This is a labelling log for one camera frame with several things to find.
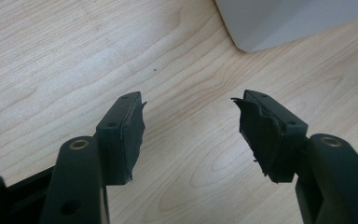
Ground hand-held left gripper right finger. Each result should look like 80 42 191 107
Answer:
230 89 358 224

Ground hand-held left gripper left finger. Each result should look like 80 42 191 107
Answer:
38 91 147 224

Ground grey plastic container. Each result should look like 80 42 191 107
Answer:
213 0 358 53

